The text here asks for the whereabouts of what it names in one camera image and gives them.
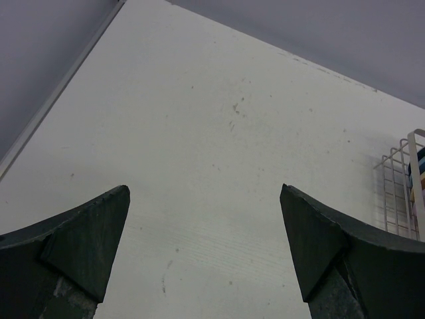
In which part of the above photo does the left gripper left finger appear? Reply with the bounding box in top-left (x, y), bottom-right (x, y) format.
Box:
top-left (1, 185), bottom-right (130, 318)

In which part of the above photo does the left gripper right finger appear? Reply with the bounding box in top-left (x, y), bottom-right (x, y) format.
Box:
top-left (280, 185), bottom-right (424, 318)

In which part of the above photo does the purple plate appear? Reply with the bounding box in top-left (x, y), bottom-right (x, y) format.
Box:
top-left (412, 202), bottom-right (420, 233)

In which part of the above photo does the light blue plate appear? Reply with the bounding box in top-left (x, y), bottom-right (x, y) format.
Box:
top-left (408, 157), bottom-right (425, 187)

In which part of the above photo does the wire dish rack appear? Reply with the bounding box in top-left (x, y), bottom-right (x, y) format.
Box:
top-left (374, 129), bottom-right (424, 241)

